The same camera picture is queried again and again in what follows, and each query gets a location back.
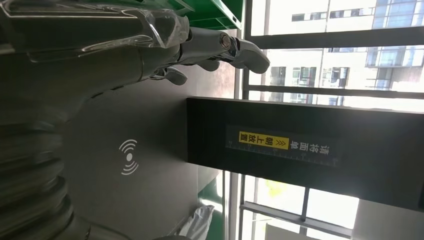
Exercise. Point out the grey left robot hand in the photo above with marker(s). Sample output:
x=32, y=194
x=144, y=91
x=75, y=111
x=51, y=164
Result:
x=82, y=49

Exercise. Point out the black and yellow column label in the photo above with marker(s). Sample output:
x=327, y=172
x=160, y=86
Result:
x=281, y=145

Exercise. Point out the green plastic basket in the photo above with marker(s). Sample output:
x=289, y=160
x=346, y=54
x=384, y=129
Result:
x=215, y=13

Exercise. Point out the black weighing device column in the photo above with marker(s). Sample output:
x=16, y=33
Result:
x=364, y=126

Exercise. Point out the black weighing device platform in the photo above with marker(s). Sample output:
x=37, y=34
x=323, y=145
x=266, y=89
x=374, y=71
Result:
x=149, y=132

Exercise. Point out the grey plastic mailer package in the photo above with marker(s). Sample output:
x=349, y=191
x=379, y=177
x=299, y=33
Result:
x=198, y=223

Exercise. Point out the dark window frame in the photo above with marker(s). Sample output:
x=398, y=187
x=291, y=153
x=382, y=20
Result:
x=331, y=36

